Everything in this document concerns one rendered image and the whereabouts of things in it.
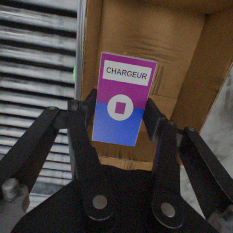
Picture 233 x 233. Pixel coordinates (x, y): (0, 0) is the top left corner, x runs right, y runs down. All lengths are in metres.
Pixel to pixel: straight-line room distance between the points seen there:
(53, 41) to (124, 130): 0.50
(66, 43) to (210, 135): 1.69
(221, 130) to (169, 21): 1.60
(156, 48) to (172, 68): 0.08
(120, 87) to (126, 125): 0.06
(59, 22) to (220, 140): 1.88
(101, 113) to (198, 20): 0.39
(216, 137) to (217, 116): 0.26
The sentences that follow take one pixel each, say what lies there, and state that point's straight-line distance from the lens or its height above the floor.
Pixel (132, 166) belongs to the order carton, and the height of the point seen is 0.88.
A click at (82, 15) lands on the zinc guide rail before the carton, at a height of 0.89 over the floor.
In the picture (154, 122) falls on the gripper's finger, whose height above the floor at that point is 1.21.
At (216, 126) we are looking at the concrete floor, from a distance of 1.87.
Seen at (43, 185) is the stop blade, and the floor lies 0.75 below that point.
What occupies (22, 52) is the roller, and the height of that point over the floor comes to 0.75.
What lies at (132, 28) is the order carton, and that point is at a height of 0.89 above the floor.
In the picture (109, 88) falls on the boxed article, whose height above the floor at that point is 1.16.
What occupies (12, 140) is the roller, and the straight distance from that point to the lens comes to 0.92.
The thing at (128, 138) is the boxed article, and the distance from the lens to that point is 0.22.
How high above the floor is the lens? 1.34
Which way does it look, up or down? 65 degrees down
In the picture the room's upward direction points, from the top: 178 degrees counter-clockwise
